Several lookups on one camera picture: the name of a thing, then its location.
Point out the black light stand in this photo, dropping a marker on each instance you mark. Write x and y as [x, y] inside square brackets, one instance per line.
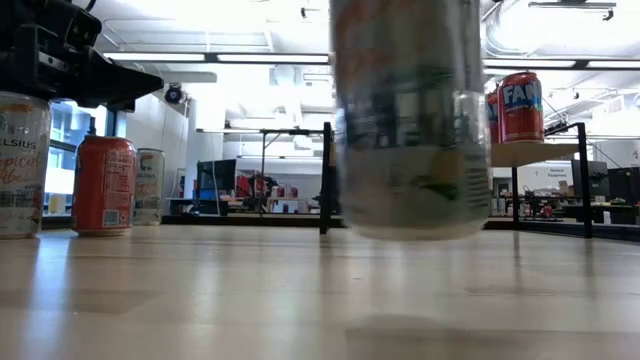
[91, 125]

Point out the black ceiling track light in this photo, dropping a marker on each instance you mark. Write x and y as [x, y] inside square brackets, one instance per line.
[572, 5]

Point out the silver ventilation duct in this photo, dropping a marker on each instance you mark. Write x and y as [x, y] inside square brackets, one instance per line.
[510, 30]

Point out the black metal table frame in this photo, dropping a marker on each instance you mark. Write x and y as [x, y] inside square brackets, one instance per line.
[250, 219]

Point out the wooden shelf with black legs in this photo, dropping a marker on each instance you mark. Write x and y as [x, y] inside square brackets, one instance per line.
[530, 154]

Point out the tall white Celsius can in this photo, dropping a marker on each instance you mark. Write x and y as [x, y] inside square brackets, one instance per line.
[149, 186]
[22, 165]
[410, 125]

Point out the overhead light bar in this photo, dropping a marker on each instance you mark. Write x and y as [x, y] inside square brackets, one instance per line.
[270, 58]

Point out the tall black background table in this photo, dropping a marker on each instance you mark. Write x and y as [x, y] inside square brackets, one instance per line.
[280, 132]

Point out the large window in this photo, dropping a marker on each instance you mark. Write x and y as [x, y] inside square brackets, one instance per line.
[61, 175]

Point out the black computer monitor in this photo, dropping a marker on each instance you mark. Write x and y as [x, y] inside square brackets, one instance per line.
[216, 177]

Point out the red background equipment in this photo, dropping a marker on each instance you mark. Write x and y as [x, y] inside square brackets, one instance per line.
[245, 185]

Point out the red Fanta can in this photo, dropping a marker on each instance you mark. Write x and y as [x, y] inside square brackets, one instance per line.
[104, 185]
[493, 120]
[520, 107]

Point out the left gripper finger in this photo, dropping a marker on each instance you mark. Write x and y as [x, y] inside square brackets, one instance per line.
[125, 85]

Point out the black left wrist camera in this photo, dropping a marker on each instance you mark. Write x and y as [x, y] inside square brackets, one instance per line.
[80, 25]

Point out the black cabinet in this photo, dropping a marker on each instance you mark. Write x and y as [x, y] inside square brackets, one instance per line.
[620, 187]

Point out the white wall sign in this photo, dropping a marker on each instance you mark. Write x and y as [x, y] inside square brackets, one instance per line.
[556, 172]

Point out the cluttered background workbench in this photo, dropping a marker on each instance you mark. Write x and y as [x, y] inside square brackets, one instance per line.
[545, 210]

